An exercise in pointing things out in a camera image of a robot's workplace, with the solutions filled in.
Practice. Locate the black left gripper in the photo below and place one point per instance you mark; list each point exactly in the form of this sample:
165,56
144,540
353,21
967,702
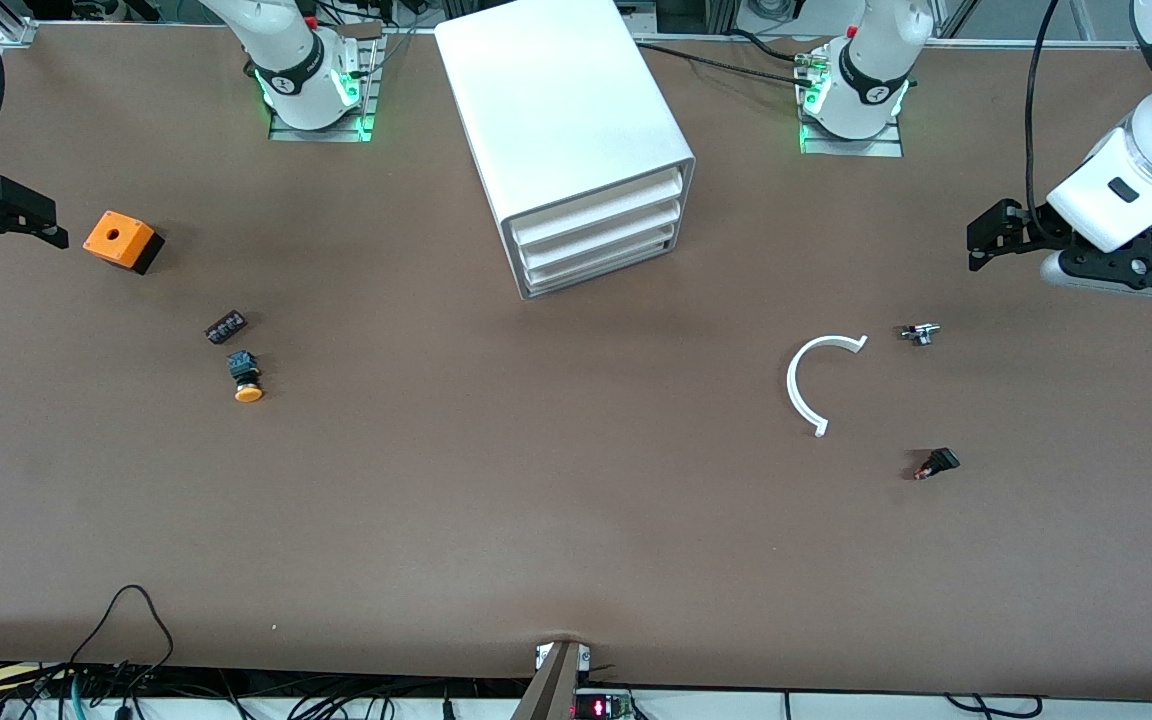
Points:
1034,236

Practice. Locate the white plastic drawer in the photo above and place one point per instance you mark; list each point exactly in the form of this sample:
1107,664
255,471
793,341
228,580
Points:
601,255

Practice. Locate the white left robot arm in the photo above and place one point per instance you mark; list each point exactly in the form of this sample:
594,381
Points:
1146,160

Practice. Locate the yellow push button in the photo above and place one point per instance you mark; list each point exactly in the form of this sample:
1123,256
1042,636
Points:
248,392

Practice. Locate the white drawer cabinet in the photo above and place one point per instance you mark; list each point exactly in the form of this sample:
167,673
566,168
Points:
556,100

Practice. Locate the orange box with hole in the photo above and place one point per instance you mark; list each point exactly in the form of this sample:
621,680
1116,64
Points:
116,238

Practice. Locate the small black connector block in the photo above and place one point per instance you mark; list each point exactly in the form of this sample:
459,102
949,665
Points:
226,327

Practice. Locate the white curved plastic arc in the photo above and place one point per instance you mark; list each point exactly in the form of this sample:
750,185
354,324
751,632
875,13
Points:
792,385

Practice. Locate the circuit board with red display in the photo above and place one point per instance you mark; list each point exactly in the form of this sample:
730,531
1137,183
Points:
601,708

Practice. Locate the small silver metal switch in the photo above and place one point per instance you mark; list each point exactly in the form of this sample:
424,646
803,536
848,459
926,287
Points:
921,334

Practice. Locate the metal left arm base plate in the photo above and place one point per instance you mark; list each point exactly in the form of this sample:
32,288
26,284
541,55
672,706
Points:
851,147

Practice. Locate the aluminium frame rail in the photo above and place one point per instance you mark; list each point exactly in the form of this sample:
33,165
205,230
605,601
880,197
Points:
11,25

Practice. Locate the small black red switch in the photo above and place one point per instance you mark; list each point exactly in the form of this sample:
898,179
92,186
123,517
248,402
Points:
941,460

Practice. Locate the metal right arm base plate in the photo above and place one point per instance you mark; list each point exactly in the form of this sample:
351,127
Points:
321,135

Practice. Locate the white mount bracket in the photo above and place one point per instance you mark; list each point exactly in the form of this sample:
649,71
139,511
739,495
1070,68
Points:
542,655

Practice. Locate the brown camera mount post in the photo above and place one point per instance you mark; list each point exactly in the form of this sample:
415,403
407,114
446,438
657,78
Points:
551,690

